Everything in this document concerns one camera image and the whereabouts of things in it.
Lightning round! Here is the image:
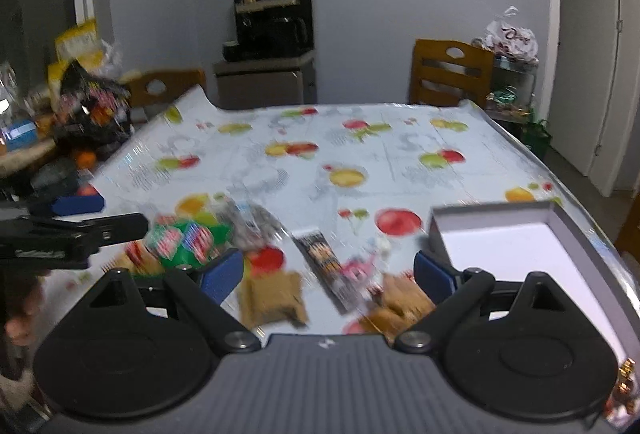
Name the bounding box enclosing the blue box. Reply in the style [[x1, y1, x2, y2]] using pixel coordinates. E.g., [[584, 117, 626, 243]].
[[0, 119, 38, 147]]

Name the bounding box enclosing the fruit print tablecloth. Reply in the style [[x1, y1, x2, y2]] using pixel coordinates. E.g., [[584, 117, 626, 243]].
[[87, 84, 640, 365]]

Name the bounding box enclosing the grey low cabinet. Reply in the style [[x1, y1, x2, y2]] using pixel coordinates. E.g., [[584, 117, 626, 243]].
[[214, 54, 317, 110]]

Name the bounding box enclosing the green bag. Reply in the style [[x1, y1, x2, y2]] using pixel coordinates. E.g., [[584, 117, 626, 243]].
[[520, 119, 553, 155]]

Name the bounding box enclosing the metal storage rack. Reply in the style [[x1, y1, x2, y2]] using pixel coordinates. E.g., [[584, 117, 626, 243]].
[[480, 54, 538, 130]]

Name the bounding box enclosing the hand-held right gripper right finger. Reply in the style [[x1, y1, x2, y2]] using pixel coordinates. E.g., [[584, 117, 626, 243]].
[[395, 250, 568, 355]]

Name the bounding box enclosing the yellow snack bag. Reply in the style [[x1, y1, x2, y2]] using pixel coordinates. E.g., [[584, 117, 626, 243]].
[[54, 19, 101, 65]]

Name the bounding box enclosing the black colourful snack bag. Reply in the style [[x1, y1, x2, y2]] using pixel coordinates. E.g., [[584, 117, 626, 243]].
[[52, 59, 133, 150]]

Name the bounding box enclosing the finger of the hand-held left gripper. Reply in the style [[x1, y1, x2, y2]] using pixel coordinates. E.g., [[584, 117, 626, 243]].
[[0, 195, 106, 221], [0, 213, 150, 271]]

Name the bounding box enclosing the dark brown cartoon tube packet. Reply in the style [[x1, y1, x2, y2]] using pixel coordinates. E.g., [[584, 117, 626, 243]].
[[292, 228, 358, 312]]

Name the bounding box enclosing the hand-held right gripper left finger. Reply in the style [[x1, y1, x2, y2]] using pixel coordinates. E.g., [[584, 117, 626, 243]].
[[86, 248, 262, 355]]

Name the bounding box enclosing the pink snack packet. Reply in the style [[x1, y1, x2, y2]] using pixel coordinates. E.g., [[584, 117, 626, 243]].
[[340, 244, 391, 300]]

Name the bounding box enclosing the wooden chair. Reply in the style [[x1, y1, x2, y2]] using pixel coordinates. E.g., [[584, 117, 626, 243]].
[[410, 39, 495, 107], [125, 69, 207, 120]]

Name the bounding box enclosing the orange fruit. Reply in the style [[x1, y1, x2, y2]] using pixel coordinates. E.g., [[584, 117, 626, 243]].
[[70, 149, 97, 170]]

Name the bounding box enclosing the green snack packet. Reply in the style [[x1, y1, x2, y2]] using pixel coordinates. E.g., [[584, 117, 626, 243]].
[[145, 220, 233, 270]]

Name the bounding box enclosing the white printed plastic bag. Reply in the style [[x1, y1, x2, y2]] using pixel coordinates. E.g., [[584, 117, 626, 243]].
[[482, 6, 540, 62]]

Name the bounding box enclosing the clear silver snack packet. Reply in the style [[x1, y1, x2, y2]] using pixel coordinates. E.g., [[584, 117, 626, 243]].
[[215, 199, 291, 260]]

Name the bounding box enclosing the person's left hand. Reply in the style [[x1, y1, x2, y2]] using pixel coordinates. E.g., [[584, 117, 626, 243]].
[[4, 274, 47, 346]]

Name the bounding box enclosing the dark grey object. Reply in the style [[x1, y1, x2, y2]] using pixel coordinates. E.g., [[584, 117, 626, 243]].
[[30, 158, 81, 195]]

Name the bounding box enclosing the clear plastic bag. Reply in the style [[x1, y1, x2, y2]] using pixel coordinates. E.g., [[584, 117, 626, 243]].
[[100, 41, 123, 80]]

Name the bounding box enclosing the grey shallow box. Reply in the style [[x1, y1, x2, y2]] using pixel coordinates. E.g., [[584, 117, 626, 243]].
[[429, 200, 632, 355]]

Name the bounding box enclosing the yellow red snack packet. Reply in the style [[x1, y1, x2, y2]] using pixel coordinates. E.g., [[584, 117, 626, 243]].
[[122, 239, 166, 276]]

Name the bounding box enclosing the tan brown cookie packet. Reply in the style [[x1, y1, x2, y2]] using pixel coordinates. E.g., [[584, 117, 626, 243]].
[[360, 274, 438, 340]]

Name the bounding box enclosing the white door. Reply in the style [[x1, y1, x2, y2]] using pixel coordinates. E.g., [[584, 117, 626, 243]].
[[587, 0, 640, 197]]

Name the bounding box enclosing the olive brown snack packet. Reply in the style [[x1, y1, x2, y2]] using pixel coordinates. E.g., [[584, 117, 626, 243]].
[[239, 271, 308, 327]]

